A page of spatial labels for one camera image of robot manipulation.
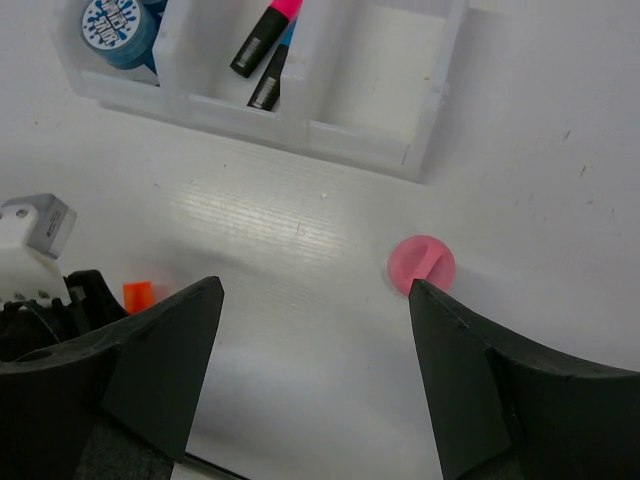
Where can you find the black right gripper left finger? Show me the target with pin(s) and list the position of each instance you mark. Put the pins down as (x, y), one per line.
(116, 403)

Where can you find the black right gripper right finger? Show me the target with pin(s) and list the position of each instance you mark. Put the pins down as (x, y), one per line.
(503, 404)

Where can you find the orange highlighter marker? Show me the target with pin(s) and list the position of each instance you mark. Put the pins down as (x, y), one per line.
(138, 296)

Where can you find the pink-lidded toothpick jar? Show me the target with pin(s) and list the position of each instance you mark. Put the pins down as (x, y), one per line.
(421, 257)

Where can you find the blue highlighter marker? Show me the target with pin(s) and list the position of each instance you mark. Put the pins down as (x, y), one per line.
(268, 89)

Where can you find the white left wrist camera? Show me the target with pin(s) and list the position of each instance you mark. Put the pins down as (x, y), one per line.
(34, 232)

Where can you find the white three-compartment foam tray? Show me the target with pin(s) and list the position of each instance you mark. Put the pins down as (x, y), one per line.
(360, 83)

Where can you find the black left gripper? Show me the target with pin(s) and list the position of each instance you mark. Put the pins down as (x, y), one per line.
(27, 326)

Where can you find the pink highlighter marker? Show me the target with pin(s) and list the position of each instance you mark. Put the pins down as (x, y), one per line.
(272, 24)

